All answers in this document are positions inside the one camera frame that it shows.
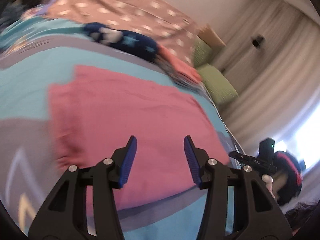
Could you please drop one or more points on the black floor lamp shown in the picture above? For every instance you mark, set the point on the black floor lamp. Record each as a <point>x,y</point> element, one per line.
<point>257,40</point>

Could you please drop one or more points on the pink long-sleeve shirt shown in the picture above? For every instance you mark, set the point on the pink long-sleeve shirt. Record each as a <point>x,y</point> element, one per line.
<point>140,110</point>

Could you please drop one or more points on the dark cloth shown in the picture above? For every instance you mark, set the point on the dark cloth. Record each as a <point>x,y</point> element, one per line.
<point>300,215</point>

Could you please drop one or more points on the navy star print rolled blanket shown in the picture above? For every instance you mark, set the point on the navy star print rolled blanket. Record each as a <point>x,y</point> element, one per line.
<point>127,42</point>

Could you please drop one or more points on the person's right forearm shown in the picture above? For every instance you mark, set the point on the person's right forearm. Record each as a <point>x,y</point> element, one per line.
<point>290,177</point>

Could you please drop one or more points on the large green pillow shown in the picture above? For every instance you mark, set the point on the large green pillow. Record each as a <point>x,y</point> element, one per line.
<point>217,85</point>

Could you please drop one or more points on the grey patterned folded clothes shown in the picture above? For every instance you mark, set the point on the grey patterned folded clothes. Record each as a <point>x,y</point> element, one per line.
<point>185,83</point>

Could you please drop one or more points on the coral folded garment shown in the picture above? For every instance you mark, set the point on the coral folded garment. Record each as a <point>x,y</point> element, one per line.
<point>180,65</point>

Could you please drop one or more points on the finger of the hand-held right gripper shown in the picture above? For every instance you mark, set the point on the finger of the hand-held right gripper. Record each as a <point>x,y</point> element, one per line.
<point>240,156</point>

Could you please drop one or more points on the small green pillow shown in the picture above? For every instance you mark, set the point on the small green pillow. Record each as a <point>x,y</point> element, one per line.
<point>202,51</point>

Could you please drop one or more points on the beige pillow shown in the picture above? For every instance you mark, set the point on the beige pillow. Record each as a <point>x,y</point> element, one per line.
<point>210,33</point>

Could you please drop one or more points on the pink polka dot cloth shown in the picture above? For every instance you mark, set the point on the pink polka dot cloth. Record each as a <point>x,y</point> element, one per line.
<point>112,2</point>

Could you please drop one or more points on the beige curtain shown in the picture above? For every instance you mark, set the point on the beige curtain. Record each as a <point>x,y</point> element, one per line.
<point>275,80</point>

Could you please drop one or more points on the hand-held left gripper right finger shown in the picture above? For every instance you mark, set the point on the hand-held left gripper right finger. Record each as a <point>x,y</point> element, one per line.
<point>191,155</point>

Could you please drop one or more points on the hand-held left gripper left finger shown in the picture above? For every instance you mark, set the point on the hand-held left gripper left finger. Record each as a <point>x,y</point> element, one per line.
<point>128,155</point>

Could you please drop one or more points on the blue and grey patterned bedsheet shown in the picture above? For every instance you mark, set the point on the blue and grey patterned bedsheet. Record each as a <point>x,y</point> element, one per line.
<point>37,55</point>

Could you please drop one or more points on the person's right hand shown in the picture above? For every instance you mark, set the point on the person's right hand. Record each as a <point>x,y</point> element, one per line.
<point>268,182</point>

